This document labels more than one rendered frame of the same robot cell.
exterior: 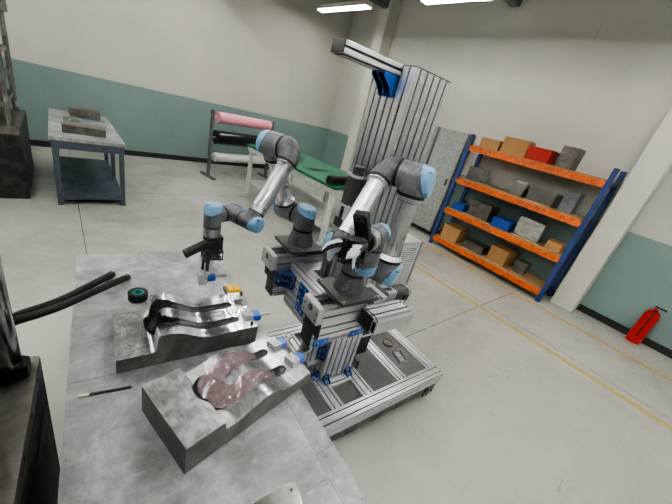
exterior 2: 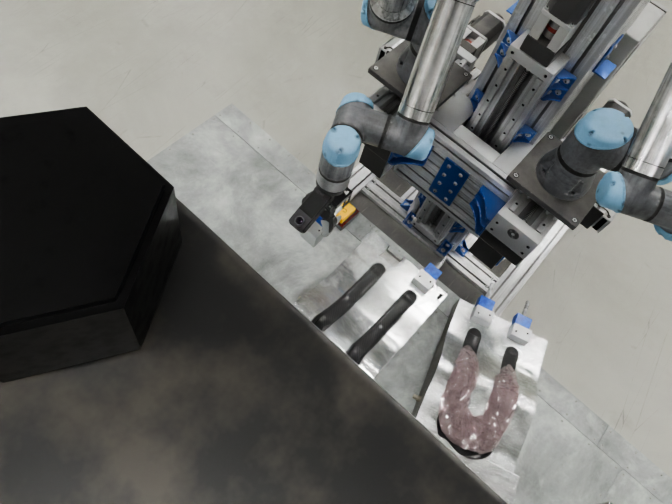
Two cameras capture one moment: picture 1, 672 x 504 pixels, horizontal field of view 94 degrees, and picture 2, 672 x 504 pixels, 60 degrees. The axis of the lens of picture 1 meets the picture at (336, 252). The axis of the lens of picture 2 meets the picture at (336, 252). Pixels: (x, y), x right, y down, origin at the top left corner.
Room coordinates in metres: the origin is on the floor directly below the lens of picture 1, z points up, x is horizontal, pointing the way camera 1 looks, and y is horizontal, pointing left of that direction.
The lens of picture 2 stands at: (0.54, 0.84, 2.24)
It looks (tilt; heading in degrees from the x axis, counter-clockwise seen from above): 61 degrees down; 335
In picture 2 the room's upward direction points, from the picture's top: 20 degrees clockwise
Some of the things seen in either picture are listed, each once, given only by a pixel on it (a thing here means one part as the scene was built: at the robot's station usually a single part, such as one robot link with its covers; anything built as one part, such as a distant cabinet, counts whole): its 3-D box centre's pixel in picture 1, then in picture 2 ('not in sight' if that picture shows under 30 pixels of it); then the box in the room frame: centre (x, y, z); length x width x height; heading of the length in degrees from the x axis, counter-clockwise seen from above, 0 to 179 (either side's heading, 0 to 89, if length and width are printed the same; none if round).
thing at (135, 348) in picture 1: (188, 321); (348, 327); (1.00, 0.51, 0.87); 0.50 x 0.26 x 0.14; 130
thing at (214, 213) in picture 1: (213, 215); (339, 152); (1.26, 0.56, 1.25); 0.09 x 0.08 x 0.11; 156
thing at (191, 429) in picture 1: (236, 383); (476, 403); (0.79, 0.22, 0.85); 0.50 x 0.26 x 0.11; 147
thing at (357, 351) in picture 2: (193, 313); (359, 319); (1.01, 0.49, 0.92); 0.35 x 0.16 x 0.09; 130
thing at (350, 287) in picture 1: (350, 279); (571, 166); (1.33, -0.10, 1.09); 0.15 x 0.15 x 0.10
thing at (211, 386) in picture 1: (237, 373); (480, 397); (0.79, 0.22, 0.90); 0.26 x 0.18 x 0.08; 147
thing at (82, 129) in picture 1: (85, 150); not in sight; (4.17, 3.75, 0.46); 1.90 x 0.70 x 0.92; 45
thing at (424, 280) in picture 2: (257, 315); (432, 271); (1.13, 0.27, 0.89); 0.13 x 0.05 x 0.05; 130
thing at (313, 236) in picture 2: (212, 276); (324, 221); (1.28, 0.55, 0.93); 0.13 x 0.05 x 0.05; 130
